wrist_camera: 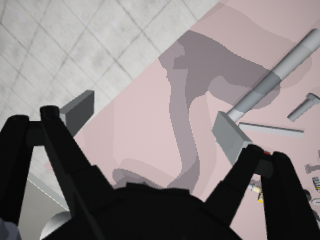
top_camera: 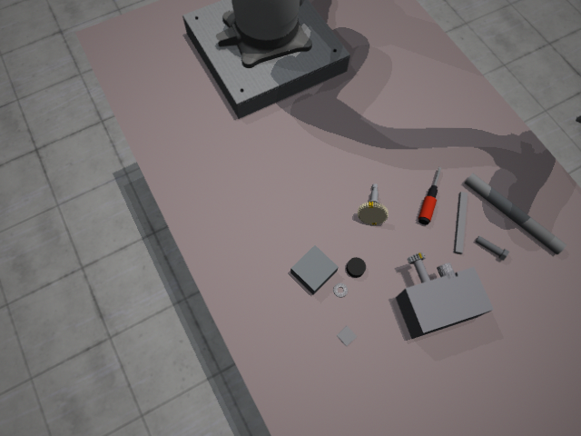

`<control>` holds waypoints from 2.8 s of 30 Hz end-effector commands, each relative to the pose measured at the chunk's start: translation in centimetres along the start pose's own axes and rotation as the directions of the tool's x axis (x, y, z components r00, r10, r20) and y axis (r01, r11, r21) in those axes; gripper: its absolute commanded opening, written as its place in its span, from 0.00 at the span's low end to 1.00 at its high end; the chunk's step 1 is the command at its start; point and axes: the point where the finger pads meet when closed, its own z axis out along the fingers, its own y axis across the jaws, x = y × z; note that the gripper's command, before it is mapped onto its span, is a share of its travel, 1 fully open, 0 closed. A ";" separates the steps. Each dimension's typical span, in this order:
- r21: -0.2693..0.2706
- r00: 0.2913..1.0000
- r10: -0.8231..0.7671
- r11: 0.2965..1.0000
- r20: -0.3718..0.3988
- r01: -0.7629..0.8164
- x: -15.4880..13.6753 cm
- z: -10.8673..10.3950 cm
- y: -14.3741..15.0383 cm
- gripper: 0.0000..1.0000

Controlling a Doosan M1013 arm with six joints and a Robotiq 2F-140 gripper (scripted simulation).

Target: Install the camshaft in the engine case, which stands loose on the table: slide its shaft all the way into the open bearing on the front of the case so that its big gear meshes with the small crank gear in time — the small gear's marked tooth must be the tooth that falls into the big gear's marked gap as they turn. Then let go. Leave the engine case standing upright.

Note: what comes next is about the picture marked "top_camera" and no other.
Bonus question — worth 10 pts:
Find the red-handled screwdriver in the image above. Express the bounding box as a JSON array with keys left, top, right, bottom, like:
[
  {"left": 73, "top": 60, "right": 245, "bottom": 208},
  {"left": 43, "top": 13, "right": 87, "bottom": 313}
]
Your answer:
[{"left": 419, "top": 167, "right": 441, "bottom": 225}]

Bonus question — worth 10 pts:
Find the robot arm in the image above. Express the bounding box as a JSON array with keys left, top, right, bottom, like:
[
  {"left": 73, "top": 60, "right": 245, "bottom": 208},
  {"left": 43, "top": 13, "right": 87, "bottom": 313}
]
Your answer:
[{"left": 215, "top": 0, "right": 312, "bottom": 68}]

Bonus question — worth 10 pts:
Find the grey metal bolt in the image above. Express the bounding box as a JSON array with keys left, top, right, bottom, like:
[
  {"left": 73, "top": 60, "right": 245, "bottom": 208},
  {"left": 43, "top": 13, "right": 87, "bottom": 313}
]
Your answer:
[{"left": 477, "top": 236, "right": 509, "bottom": 261}]

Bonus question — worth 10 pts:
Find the long grey metal bar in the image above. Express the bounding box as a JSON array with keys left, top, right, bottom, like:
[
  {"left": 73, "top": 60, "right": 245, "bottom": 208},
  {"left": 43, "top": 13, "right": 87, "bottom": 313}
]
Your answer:
[{"left": 464, "top": 174, "right": 566, "bottom": 254}]

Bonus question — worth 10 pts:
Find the grey flat bar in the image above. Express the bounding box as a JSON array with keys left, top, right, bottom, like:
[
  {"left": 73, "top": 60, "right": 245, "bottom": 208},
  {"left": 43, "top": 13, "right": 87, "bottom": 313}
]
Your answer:
[{"left": 454, "top": 192, "right": 468, "bottom": 254}]

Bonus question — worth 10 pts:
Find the grey camshaft with cream gear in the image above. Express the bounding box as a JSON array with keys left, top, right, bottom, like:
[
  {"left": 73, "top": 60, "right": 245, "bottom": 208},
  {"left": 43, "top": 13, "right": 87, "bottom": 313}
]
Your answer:
[{"left": 358, "top": 183, "right": 389, "bottom": 225}]

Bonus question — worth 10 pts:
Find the black cylinder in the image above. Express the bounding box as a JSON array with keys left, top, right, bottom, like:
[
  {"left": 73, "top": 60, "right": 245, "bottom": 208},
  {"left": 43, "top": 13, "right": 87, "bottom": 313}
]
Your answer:
[{"left": 346, "top": 257, "right": 366, "bottom": 278}]

